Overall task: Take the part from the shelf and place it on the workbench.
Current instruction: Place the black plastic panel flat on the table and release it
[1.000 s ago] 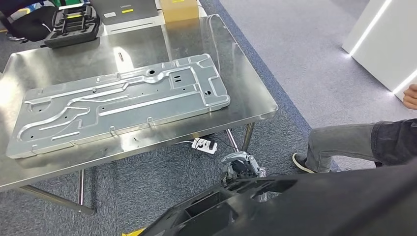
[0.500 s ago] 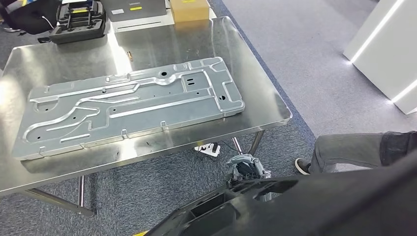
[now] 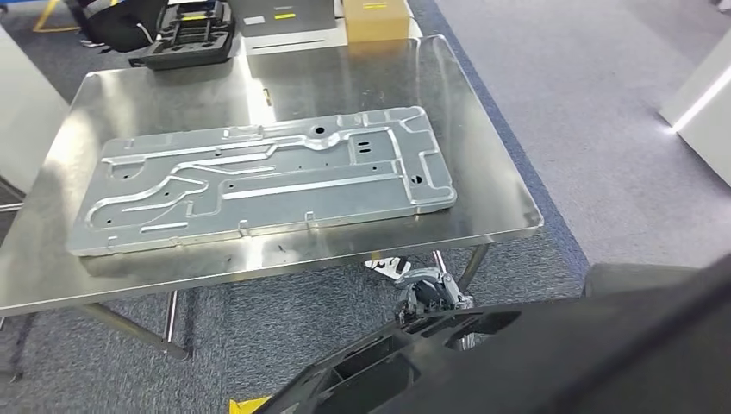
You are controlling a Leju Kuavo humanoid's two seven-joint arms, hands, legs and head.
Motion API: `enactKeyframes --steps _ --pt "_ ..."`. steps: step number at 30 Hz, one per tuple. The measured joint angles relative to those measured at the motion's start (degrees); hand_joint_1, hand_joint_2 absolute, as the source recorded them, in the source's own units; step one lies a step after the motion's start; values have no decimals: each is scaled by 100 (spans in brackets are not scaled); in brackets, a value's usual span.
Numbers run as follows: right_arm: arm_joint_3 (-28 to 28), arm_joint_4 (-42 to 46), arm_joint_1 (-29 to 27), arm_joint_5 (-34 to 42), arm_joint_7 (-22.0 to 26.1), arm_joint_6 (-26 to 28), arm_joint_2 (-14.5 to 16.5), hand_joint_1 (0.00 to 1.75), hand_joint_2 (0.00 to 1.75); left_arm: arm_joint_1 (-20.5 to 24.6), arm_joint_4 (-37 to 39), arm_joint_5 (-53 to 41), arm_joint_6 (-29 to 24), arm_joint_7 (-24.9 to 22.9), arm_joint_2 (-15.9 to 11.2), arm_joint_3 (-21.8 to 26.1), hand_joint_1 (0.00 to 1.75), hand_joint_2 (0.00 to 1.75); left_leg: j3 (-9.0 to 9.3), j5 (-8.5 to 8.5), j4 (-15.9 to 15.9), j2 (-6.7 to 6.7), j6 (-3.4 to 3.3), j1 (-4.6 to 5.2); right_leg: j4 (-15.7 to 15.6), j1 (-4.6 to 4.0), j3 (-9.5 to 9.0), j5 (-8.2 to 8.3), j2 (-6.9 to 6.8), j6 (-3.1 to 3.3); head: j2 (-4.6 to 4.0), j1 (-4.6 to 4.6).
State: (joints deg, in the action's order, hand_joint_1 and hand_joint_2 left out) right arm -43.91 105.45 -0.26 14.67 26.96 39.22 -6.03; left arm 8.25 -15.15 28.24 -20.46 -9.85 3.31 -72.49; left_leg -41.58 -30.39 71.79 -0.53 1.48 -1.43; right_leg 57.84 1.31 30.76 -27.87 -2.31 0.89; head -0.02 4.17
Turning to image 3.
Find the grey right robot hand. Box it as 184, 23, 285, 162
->
394, 268, 475, 327

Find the long black plastic part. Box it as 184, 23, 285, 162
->
253, 251, 731, 414

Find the white power strip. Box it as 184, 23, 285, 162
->
365, 257, 412, 281

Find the silver stamped metal panel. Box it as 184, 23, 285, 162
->
66, 105, 458, 258

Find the yellow floor tape square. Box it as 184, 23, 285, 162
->
229, 395, 272, 414

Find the tan cardboard board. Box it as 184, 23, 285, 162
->
342, 0, 411, 44

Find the white low table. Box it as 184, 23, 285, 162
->
242, 0, 424, 57

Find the grey laptop box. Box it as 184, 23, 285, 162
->
231, 0, 338, 38

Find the white box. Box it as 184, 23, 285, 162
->
659, 28, 731, 189

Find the black equipment case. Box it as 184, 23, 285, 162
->
128, 0, 237, 71

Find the black bag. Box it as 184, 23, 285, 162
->
66, 0, 170, 53

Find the white cabinet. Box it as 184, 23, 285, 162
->
0, 25, 71, 196

